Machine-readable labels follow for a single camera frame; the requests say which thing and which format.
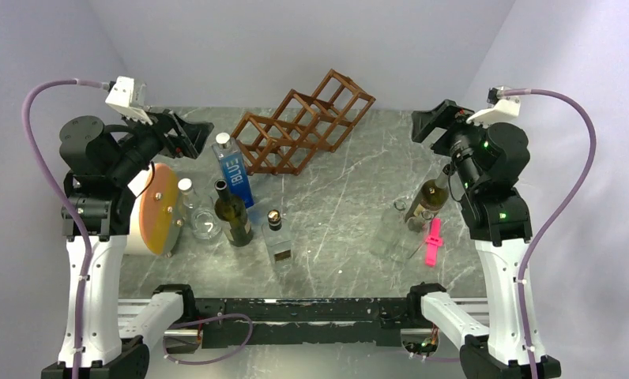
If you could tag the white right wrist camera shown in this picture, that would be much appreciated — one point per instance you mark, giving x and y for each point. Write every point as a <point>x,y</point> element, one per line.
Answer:
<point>502,108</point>

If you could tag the blue square glass bottle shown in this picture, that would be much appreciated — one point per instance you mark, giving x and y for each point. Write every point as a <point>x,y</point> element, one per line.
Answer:
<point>232,167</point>

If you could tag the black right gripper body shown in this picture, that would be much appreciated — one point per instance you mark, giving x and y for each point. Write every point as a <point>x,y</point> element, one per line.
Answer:
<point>457,129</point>

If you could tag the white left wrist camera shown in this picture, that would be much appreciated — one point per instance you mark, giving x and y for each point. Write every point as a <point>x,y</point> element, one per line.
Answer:
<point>127,96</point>

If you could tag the olive green wine bottle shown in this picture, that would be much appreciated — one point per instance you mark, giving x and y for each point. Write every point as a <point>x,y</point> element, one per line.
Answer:
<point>428,201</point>

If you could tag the dark green wine bottle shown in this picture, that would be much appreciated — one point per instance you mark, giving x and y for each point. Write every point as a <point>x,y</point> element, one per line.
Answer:
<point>231,211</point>

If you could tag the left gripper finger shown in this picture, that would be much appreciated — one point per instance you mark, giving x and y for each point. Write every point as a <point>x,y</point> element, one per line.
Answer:
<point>162,117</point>
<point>193,136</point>

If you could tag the small clear capped bottle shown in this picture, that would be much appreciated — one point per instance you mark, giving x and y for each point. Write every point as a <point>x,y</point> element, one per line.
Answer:
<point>189,199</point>

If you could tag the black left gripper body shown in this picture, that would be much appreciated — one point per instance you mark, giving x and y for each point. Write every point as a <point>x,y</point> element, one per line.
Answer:
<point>143,141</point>

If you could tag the brown wooden wine rack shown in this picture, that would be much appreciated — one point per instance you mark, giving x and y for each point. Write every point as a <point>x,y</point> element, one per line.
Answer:
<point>302,126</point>

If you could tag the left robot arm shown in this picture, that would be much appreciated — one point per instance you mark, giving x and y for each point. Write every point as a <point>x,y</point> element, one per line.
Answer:
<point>98,202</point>

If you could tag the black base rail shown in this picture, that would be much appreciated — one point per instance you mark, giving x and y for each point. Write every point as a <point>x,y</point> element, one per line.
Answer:
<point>226,322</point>

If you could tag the pink plastic clip tool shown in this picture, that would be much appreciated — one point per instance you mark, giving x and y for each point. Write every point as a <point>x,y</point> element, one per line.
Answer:
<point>433,241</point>

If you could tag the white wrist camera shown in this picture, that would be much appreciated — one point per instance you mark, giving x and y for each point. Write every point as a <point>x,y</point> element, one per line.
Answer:
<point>127,96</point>
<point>502,108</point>

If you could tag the tall clear glass bottle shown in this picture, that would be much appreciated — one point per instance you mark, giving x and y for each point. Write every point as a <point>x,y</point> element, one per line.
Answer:
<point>389,237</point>

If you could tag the cream and orange cylinder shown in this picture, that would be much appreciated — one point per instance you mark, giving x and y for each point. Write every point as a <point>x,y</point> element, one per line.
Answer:
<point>155,222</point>

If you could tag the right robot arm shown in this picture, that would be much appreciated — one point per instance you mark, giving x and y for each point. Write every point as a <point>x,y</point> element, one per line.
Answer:
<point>488,159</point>

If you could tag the clear glass ashtray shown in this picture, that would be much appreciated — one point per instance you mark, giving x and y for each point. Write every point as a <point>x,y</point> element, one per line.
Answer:
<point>204,223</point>

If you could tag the clear square liquor bottle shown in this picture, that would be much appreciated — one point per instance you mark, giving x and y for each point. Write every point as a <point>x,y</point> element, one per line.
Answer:
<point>278,240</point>

